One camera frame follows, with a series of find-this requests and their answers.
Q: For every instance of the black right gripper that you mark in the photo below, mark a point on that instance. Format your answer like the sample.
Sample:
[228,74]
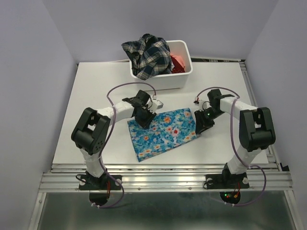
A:
[201,123]

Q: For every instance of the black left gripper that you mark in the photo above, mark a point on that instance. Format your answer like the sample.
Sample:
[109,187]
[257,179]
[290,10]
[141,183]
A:
[146,123]

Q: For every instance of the blue floral skirt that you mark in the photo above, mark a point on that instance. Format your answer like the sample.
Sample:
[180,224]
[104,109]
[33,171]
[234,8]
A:
[167,131]

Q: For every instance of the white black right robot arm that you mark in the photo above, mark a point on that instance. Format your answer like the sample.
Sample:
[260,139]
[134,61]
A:
[256,133]

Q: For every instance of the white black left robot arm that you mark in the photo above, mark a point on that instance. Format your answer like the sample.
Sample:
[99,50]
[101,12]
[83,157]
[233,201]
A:
[93,126]

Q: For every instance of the red polka dot skirt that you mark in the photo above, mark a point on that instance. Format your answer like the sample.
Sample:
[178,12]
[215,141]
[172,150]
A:
[176,68]

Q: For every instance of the navy plaid skirt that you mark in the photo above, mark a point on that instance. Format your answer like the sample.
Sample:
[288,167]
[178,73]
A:
[150,56]

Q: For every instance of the pink orange skirt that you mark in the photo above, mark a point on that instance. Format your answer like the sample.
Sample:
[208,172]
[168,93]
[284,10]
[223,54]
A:
[179,60]

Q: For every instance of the white plastic bin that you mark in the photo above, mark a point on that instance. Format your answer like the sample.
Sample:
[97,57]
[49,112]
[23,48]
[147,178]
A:
[169,80]

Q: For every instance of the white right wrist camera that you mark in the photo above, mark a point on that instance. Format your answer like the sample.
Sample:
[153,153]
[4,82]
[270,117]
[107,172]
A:
[202,104]

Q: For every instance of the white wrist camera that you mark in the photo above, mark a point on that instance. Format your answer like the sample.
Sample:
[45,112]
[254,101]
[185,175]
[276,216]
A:
[156,104]
[202,104]

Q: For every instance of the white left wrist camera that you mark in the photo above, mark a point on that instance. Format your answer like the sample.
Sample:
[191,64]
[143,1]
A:
[156,104]

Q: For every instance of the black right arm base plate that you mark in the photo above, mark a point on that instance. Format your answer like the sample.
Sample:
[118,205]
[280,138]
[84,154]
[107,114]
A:
[220,182]

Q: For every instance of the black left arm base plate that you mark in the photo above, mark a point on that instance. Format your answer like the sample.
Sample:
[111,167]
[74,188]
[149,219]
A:
[88,183]

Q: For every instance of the aluminium table frame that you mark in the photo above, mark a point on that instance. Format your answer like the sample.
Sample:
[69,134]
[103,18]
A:
[165,192]

